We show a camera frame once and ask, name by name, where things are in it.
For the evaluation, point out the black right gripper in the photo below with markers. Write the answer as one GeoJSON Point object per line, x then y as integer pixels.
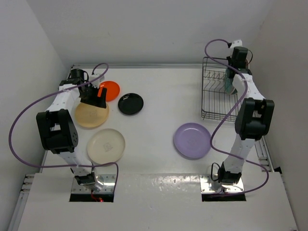
{"type": "Point", "coordinates": [230, 58]}

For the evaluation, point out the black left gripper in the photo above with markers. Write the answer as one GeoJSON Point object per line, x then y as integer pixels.
{"type": "Point", "coordinates": [96, 100]}

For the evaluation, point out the tan bear plate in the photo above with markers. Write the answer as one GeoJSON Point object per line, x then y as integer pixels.
{"type": "Point", "coordinates": [89, 116]}

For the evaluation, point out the orange plate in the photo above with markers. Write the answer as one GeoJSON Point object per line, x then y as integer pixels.
{"type": "Point", "coordinates": [113, 90]}

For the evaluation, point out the red teal floral plate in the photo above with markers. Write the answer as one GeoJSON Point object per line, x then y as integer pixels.
{"type": "Point", "coordinates": [228, 87]}
{"type": "Point", "coordinates": [247, 65]}

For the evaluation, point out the black glossy plate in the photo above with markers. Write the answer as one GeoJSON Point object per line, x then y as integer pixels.
{"type": "Point", "coordinates": [130, 104]}

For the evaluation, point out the cream bear plate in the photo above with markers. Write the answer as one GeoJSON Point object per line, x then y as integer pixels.
{"type": "Point", "coordinates": [105, 146]}

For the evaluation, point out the lavender plastic plate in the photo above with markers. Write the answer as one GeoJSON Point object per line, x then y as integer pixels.
{"type": "Point", "coordinates": [192, 140]}

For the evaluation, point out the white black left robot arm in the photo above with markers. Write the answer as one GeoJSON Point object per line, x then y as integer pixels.
{"type": "Point", "coordinates": [57, 131]}

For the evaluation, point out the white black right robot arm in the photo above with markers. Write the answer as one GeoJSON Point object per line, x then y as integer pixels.
{"type": "Point", "coordinates": [253, 119]}

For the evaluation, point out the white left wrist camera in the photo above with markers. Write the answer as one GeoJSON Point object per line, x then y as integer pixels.
{"type": "Point", "coordinates": [97, 83]}

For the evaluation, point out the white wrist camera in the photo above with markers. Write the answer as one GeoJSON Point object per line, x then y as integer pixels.
{"type": "Point", "coordinates": [236, 43]}
{"type": "Point", "coordinates": [97, 83]}

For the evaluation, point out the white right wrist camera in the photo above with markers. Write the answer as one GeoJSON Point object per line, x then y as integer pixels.
{"type": "Point", "coordinates": [236, 43]}

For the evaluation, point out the black wire dish rack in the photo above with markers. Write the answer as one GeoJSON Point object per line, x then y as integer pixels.
{"type": "Point", "coordinates": [215, 102]}

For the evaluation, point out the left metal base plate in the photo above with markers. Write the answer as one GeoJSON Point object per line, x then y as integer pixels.
{"type": "Point", "coordinates": [105, 185]}

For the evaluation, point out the metal base plate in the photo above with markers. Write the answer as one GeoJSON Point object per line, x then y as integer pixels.
{"type": "Point", "coordinates": [105, 185]}
{"type": "Point", "coordinates": [208, 186]}

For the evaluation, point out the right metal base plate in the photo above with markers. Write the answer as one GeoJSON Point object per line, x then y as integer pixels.
{"type": "Point", "coordinates": [208, 186]}

